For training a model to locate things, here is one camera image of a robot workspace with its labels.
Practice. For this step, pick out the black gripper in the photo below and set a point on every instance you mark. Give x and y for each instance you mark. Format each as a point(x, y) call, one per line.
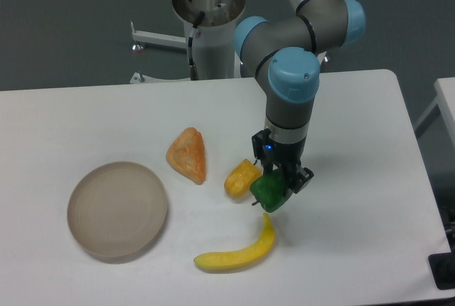
point(285, 157)

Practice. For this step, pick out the green toy pepper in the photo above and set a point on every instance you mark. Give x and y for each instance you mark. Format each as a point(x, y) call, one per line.
point(270, 191)

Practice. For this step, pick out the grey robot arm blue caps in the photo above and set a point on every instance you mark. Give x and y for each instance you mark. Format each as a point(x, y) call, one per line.
point(283, 59)

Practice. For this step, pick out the yellow toy pepper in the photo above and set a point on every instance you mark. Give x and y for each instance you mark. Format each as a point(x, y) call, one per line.
point(239, 180)

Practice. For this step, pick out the orange toy sandwich triangle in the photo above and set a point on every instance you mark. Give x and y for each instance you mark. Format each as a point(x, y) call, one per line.
point(186, 155)

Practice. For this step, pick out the yellow toy banana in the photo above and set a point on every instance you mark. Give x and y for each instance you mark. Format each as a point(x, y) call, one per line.
point(223, 261)

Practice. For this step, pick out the beige round plate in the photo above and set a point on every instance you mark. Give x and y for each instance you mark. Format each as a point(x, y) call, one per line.
point(117, 211)

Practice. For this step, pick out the black device at edge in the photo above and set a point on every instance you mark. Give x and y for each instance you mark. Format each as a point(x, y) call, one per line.
point(442, 267)

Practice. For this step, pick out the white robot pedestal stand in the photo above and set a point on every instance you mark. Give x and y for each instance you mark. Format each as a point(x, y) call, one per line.
point(216, 36)

